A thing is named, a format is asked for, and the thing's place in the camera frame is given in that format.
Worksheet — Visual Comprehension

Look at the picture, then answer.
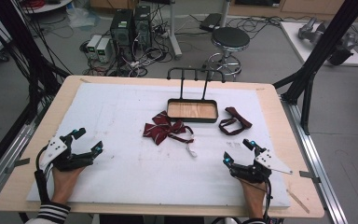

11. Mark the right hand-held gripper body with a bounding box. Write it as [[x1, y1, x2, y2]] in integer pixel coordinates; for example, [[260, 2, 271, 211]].
[[229, 148, 293, 184]]

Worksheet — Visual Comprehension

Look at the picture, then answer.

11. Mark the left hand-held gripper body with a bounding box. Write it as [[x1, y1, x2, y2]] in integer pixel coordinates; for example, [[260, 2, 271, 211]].
[[39, 136, 94, 172]]

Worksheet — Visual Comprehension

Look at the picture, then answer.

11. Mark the dark red strap loop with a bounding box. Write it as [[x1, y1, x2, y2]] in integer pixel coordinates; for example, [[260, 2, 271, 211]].
[[218, 106, 254, 136]]

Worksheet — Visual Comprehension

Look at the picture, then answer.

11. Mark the black rack with wooden tray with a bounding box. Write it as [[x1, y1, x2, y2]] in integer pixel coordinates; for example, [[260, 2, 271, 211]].
[[166, 67, 227, 124]]

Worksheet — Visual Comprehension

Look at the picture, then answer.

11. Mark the dark red striped bow tie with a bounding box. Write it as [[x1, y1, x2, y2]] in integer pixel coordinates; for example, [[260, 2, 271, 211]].
[[143, 110, 198, 158]]

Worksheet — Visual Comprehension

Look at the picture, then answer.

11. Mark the person's left hand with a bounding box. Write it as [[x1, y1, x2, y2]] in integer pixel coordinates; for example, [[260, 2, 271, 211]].
[[50, 166, 87, 204]]

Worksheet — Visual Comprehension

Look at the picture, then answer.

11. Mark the person's right hand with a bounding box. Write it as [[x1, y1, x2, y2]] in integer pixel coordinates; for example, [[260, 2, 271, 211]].
[[239, 178, 268, 220]]

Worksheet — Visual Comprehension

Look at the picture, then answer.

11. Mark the white foam mat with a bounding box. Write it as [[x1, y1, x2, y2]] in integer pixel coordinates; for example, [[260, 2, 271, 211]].
[[26, 82, 292, 209]]

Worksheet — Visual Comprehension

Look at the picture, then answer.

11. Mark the thin wooden strip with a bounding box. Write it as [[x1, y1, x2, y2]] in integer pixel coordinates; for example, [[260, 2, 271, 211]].
[[286, 189, 310, 215]]

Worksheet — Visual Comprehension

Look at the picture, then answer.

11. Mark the white power supply unit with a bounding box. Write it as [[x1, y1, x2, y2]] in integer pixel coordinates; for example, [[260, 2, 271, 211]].
[[86, 35, 103, 59], [96, 36, 112, 63]]

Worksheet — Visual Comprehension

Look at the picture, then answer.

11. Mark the black round stool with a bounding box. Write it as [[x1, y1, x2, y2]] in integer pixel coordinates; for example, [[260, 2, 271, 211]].
[[202, 26, 251, 82]]

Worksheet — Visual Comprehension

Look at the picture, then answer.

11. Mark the white floor platform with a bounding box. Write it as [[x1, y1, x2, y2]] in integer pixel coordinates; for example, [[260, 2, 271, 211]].
[[280, 21, 358, 67]]

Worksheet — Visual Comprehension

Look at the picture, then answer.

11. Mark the large black computer tower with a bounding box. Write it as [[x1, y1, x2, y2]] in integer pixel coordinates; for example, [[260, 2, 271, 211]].
[[110, 8, 135, 62]]

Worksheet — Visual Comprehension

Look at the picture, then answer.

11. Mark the clear plastic bag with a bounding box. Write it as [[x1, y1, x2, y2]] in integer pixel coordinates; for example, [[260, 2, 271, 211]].
[[66, 6, 101, 30]]

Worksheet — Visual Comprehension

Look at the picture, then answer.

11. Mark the slim black computer tower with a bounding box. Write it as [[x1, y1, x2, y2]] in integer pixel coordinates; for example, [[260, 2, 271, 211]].
[[133, 5, 153, 50]]

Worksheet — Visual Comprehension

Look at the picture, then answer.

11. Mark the flat black box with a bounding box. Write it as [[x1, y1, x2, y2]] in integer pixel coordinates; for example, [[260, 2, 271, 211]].
[[199, 12, 222, 33]]

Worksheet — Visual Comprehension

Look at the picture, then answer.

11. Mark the round white table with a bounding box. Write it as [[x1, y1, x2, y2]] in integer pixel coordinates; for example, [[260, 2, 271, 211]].
[[21, 0, 74, 15]]

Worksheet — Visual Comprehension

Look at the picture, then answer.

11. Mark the white table leg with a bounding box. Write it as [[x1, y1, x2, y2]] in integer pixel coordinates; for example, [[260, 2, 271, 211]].
[[219, 0, 232, 28], [167, 0, 183, 61]]

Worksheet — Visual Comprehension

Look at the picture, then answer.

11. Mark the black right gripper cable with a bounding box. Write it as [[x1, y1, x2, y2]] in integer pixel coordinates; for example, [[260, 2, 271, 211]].
[[245, 177, 274, 224]]

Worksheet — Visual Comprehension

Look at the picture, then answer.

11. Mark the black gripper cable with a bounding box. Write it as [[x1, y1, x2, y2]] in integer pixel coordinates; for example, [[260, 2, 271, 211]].
[[34, 146, 53, 205], [245, 177, 274, 224]]

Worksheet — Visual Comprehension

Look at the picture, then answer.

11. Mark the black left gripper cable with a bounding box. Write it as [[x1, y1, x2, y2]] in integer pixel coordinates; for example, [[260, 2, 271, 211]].
[[34, 146, 53, 205]]

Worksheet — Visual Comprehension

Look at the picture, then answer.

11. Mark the grey metal bracket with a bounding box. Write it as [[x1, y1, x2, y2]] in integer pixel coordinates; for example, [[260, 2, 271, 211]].
[[5, 158, 32, 175], [298, 170, 322, 184]]

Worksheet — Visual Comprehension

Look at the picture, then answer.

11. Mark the aluminium rail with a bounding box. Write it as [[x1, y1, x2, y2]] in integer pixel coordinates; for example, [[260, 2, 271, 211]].
[[281, 94, 349, 224], [0, 102, 49, 208]]

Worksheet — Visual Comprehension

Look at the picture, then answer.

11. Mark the black metal frame with cables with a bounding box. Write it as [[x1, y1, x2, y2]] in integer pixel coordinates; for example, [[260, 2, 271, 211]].
[[0, 0, 71, 125]]

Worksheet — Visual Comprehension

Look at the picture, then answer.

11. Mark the black metal frame post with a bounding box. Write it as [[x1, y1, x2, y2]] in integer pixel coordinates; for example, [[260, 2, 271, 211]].
[[273, 0, 358, 135]]

